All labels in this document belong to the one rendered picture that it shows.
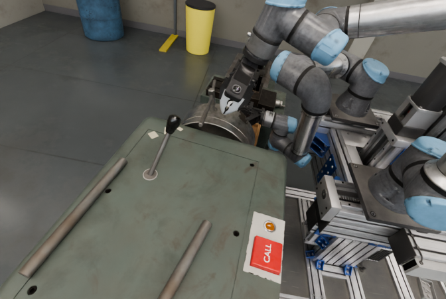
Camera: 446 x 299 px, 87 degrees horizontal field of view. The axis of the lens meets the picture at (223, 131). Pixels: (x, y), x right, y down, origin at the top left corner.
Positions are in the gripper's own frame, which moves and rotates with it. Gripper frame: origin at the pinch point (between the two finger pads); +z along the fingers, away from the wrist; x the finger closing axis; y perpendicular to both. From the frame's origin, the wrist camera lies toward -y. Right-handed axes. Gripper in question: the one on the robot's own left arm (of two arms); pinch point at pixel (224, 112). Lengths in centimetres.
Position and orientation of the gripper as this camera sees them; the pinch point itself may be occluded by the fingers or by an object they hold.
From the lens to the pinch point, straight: 70.9
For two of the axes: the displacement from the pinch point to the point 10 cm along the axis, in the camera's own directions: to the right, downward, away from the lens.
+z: -3.8, 6.3, 6.7
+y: 2.6, -6.3, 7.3
